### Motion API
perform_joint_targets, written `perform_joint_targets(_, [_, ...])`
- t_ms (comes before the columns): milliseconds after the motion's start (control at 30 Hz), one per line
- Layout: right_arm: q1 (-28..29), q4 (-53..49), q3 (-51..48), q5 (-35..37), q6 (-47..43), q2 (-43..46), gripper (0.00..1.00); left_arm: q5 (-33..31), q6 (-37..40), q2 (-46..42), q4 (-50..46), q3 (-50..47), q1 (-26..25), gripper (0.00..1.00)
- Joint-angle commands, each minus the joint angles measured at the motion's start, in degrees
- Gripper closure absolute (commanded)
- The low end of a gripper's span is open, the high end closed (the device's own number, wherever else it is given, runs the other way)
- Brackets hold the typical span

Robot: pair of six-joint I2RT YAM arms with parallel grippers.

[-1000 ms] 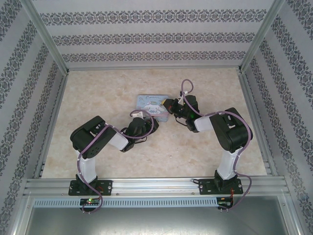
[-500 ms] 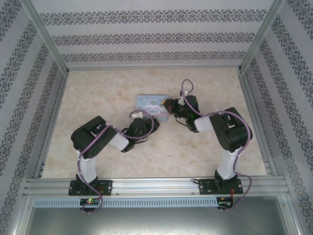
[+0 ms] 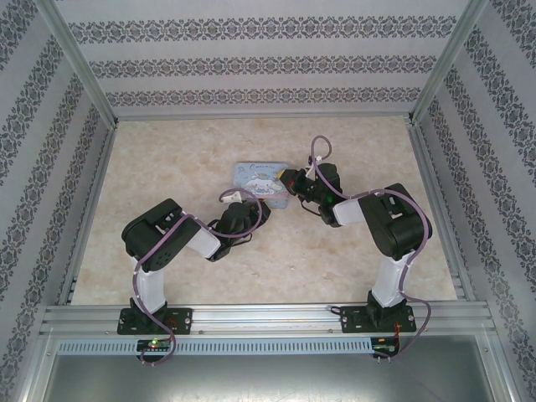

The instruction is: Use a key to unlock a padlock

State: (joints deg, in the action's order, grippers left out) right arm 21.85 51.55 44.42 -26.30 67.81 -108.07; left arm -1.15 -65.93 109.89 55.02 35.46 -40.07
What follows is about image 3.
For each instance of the blue cartoon tin box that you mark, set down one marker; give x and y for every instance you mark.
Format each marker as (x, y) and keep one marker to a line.
(259, 180)

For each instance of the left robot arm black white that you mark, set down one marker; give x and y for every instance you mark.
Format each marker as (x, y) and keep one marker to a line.
(161, 234)

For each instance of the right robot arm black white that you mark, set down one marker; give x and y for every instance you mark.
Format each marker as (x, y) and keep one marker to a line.
(398, 222)

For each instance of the circuit board with green light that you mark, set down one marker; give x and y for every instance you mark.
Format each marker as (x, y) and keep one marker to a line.
(156, 345)

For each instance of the grey metal panel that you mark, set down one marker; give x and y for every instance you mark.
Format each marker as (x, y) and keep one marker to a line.
(268, 379)

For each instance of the small circuit board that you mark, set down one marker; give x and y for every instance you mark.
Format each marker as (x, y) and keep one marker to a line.
(386, 345)

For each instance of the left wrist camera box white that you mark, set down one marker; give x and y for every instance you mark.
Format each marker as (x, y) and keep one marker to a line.
(234, 197)

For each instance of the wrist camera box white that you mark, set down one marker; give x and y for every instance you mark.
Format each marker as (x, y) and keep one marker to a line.
(234, 197)
(310, 166)

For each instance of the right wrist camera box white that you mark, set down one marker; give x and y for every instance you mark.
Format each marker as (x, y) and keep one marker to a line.
(310, 166)

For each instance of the aluminium mounting rail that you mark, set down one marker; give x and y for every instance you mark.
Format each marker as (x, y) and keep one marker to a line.
(268, 318)

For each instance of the aluminium side rail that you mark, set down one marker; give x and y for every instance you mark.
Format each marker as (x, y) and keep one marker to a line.
(90, 209)
(425, 167)

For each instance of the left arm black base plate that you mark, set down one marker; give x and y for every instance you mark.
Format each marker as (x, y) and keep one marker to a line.
(182, 320)

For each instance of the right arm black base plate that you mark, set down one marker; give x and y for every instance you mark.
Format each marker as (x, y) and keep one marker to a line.
(354, 318)

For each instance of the aluminium frame post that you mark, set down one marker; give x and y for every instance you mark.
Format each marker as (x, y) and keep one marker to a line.
(448, 63)
(77, 63)

